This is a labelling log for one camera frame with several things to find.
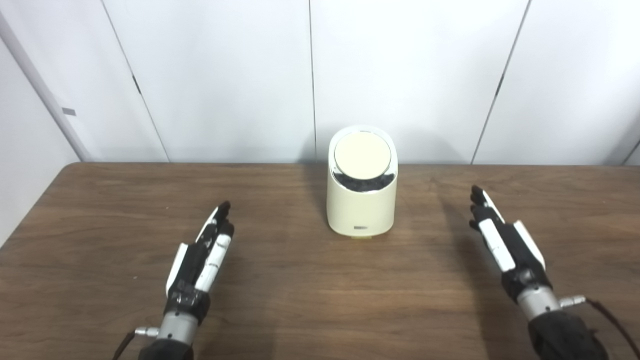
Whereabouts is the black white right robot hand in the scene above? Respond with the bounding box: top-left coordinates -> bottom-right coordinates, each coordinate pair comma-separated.
468,185 -> 553,304

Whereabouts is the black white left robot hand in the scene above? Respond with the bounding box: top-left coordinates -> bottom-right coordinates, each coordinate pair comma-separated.
165,201 -> 235,326

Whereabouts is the cream round bin lid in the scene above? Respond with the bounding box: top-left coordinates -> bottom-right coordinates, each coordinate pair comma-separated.
333,131 -> 392,181

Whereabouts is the cream-colored cylindrical bin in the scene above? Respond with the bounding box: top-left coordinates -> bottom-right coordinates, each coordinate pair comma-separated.
326,125 -> 399,239

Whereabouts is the black bin liner bag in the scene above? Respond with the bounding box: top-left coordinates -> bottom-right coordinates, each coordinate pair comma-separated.
332,167 -> 397,193

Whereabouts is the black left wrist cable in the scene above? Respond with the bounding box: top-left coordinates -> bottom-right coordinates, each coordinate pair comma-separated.
112,326 -> 160,360

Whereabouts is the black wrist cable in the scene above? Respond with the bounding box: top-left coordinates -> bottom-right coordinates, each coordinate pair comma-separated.
112,326 -> 160,360
560,295 -> 640,358

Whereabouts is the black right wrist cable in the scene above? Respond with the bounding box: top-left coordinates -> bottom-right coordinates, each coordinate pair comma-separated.
560,295 -> 640,358

